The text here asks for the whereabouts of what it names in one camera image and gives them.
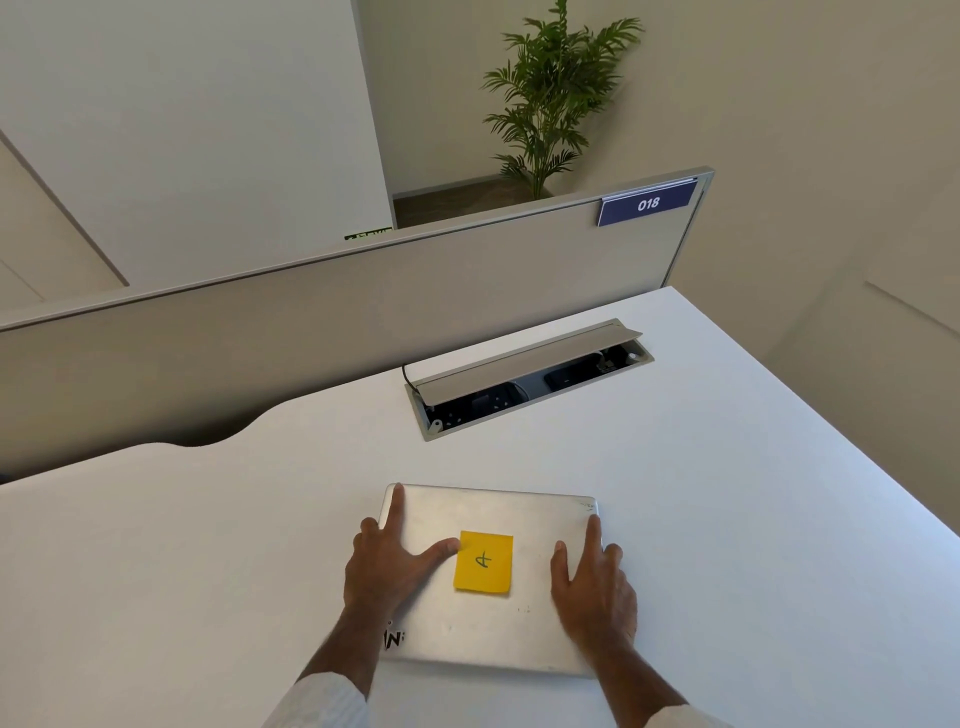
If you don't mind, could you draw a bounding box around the person's right hand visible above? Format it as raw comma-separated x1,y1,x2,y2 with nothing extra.
550,514,639,667

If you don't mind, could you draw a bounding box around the green potted plant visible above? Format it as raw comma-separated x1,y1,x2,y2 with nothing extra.
482,0,645,201

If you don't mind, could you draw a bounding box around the person's right forearm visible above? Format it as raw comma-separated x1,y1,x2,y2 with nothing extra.
584,641,740,728

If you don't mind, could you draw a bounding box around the person's left hand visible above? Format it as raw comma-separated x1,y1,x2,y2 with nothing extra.
343,483,461,640

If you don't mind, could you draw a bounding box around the grey desk partition panel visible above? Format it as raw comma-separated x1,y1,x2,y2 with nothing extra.
0,166,715,483

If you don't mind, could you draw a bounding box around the white desk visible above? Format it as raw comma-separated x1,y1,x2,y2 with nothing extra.
0,284,960,728

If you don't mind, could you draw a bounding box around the grey desk cable tray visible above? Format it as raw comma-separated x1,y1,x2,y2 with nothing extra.
404,318,655,442

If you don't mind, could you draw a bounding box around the person's left forearm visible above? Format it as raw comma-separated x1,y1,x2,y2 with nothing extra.
262,608,393,728

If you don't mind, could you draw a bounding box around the blue number sign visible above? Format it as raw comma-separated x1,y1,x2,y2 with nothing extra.
596,176,700,229

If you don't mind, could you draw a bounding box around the yellow sticky note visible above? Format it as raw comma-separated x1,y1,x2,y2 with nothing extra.
452,530,516,597

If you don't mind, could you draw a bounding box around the silver laptop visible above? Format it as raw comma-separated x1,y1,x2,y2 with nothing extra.
377,482,601,678

